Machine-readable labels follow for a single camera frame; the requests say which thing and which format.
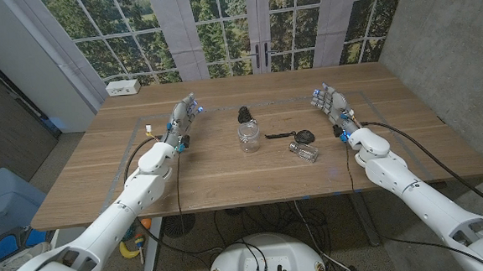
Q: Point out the white robot torso base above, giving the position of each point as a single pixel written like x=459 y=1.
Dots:
x=269 y=251

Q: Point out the white table leg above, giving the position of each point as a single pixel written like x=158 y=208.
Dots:
x=152 y=254

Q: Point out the colourful toy maraca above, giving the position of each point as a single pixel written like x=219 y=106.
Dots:
x=140 y=242

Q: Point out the blue and black pads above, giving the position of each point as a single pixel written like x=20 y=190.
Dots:
x=4 y=246

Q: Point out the orange ball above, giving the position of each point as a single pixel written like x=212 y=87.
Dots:
x=146 y=223

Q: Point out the black round fan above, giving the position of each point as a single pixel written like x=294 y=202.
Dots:
x=180 y=225

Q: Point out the clear hinged glass jar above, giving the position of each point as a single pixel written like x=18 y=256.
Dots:
x=249 y=137

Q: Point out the blue plastic storage bin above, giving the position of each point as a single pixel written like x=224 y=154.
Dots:
x=2 y=200

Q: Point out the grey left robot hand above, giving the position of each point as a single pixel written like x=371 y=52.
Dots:
x=179 y=118

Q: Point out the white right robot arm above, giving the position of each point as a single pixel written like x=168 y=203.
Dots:
x=422 y=200

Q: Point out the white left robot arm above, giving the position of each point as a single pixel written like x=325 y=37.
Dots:
x=112 y=219

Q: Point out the white sneaker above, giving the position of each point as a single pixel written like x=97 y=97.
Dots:
x=18 y=260

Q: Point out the yellow toy banana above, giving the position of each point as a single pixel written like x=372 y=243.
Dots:
x=127 y=252

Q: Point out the small clear glass bottle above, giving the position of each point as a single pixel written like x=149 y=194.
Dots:
x=304 y=152

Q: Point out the grey table leg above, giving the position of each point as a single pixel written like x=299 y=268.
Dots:
x=366 y=224

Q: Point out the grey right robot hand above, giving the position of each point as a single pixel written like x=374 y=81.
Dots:
x=337 y=104

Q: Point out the white power outlet box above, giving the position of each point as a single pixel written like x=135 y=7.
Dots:
x=123 y=87

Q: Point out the printed window backdrop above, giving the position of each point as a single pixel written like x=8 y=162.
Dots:
x=218 y=36

